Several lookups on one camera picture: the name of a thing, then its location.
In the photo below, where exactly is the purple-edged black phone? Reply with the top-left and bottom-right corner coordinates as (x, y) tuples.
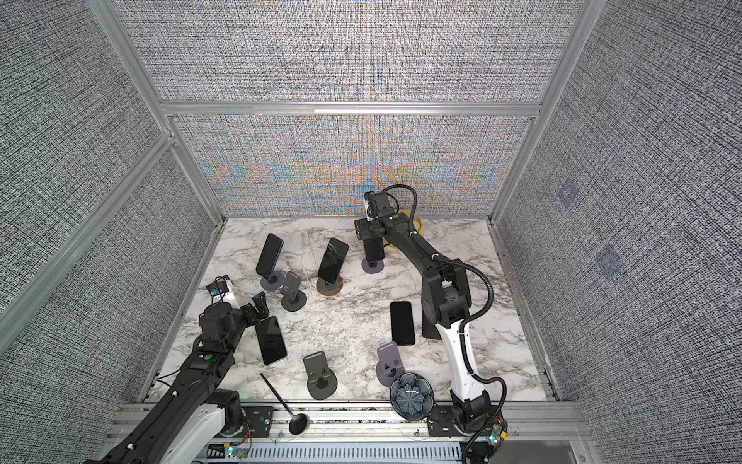
(363, 238), (386, 263)

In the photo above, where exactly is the teal-edged black phone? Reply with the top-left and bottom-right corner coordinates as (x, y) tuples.
(255, 316), (287, 365)

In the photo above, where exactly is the blue-edged phone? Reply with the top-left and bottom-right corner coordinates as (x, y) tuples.
(256, 233), (284, 280)

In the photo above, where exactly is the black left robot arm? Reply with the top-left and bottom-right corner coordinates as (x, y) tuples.
(98, 292), (270, 463)

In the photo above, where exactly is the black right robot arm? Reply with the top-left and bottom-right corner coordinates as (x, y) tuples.
(355, 189), (507, 434)

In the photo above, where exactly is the dark grey round stand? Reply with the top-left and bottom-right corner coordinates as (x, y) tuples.
(280, 272), (307, 312)

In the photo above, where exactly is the purple-grey back stand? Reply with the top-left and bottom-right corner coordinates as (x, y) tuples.
(361, 258), (385, 275)

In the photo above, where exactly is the cracked black phone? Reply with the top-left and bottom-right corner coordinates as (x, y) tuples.
(318, 238), (349, 284)

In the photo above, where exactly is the wooden base phone stand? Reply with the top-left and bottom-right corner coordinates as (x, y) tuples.
(316, 276), (344, 297)

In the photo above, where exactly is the dark grey front stand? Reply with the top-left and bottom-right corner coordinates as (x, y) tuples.
(303, 351), (338, 400)

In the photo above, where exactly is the purple front phone stand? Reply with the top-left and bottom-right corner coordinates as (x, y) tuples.
(376, 341), (406, 387)

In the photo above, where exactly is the yellow steamer basket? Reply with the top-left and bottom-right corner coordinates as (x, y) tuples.
(400, 209), (423, 234)

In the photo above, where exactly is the black ladle spoon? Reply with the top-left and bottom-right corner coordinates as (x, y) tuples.
(260, 373), (309, 436)

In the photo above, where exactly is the dark flower-shaped bowl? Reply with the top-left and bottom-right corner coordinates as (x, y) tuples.
(390, 372), (435, 421)

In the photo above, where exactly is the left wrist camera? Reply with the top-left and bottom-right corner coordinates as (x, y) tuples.
(206, 275), (240, 309)

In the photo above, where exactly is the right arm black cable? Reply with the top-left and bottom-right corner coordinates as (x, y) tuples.
(383, 184), (509, 464)

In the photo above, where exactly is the aluminium front rail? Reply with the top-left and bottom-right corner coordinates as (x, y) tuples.
(222, 400), (602, 463)

